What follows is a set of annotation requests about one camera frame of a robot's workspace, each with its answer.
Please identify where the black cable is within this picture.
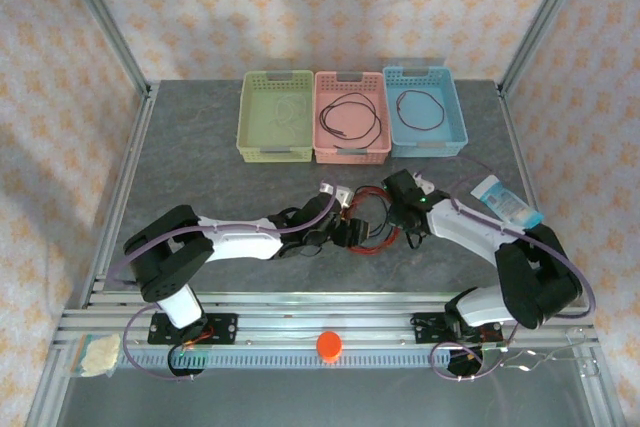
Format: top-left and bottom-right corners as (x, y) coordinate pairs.
(359, 196), (401, 243)
(362, 195), (401, 241)
(318, 93), (382, 141)
(332, 96), (384, 152)

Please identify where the blue plastic basket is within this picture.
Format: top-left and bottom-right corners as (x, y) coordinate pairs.
(382, 65), (470, 158)

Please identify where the pink plastic basket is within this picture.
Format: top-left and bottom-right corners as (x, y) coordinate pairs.
(311, 70), (392, 166)

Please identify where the white cable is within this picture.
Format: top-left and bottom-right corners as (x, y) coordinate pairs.
(272, 95), (309, 137)
(269, 93), (309, 137)

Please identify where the green plastic basket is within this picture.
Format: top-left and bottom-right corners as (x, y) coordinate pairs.
(235, 70), (316, 164)

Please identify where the blue white wipes packet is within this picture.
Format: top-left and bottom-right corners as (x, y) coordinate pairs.
(470, 175), (545, 228)

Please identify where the orange round button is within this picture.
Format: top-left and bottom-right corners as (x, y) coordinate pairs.
(315, 330), (344, 363)

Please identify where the small beige bag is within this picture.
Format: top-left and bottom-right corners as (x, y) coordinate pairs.
(69, 335), (121, 378)

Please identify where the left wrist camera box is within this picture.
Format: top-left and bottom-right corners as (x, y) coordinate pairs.
(319, 181), (354, 211)

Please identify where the aluminium mounting rail beam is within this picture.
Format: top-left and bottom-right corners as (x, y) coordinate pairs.
(54, 290), (601, 351)

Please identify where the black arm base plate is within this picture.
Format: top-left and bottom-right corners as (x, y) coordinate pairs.
(409, 311), (504, 346)
(147, 313), (239, 347)

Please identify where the aluminium table side rail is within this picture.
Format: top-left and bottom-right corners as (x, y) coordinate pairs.
(497, 81), (629, 427)
(27, 81), (161, 427)

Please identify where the grey slotted cable duct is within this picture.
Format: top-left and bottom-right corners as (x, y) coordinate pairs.
(119, 348), (484, 371)

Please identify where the thin silver wire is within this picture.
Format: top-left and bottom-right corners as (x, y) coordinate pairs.
(499, 329), (604, 379)

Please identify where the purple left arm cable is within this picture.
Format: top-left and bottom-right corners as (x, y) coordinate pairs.
(104, 179), (341, 384)

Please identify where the aluminium frame post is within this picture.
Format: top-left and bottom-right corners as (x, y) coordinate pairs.
(52, 0), (154, 96)
(497, 0), (599, 96)

